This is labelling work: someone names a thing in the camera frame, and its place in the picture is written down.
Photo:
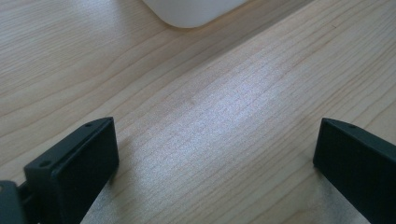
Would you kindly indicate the white plastic tray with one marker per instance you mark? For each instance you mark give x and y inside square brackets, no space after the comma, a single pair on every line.
[190,11]

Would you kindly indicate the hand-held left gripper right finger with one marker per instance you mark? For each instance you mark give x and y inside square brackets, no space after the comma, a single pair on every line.
[358,168]

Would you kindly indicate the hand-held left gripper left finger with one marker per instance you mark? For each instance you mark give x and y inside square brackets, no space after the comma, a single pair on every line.
[74,168]

